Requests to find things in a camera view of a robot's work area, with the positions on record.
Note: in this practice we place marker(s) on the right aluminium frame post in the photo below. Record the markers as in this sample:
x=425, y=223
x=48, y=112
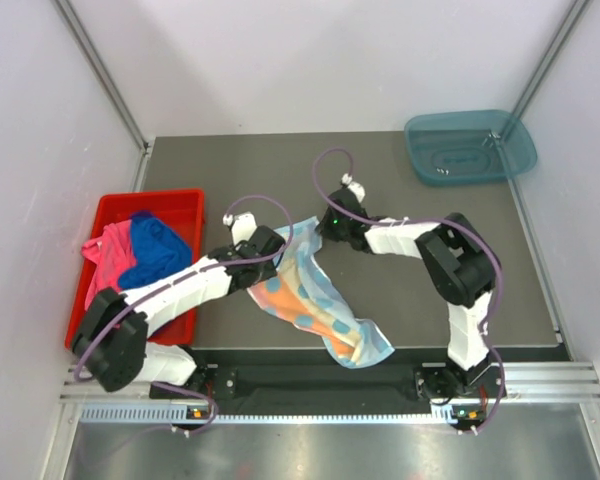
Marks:
x=558, y=41

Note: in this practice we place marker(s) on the aluminium front rail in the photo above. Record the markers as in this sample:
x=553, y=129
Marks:
x=527, y=382

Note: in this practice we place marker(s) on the aluminium frame post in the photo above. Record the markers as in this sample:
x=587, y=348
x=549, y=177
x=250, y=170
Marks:
x=79, y=33
x=558, y=41

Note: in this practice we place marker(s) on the light blue polka-dot towel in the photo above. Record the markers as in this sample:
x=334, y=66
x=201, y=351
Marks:
x=303, y=295

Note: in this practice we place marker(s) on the white slotted cable duct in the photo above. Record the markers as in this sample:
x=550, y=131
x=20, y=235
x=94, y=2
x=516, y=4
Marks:
x=182, y=414

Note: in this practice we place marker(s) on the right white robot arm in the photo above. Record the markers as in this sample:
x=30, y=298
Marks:
x=461, y=270

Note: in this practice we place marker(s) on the teal translucent plastic tray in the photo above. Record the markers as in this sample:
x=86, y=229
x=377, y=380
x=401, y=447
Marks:
x=469, y=147

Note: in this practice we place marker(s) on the red plastic bin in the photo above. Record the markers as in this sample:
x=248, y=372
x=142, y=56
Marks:
x=183, y=211

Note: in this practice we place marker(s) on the left aluminium frame post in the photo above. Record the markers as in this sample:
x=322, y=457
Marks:
x=79, y=33

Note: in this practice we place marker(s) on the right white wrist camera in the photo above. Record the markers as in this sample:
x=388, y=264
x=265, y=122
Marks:
x=355, y=187

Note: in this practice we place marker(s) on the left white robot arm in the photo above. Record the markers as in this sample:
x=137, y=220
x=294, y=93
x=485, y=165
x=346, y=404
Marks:
x=112, y=343

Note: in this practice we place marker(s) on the pink towel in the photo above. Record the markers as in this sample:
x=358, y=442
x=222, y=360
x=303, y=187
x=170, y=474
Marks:
x=112, y=255

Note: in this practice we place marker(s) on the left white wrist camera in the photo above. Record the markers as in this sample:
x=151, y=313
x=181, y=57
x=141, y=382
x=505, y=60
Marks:
x=241, y=226

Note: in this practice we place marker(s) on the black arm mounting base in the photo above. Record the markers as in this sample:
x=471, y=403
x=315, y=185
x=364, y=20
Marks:
x=298, y=390

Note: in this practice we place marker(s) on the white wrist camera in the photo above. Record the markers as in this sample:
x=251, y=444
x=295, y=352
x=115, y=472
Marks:
x=355, y=187
x=241, y=226

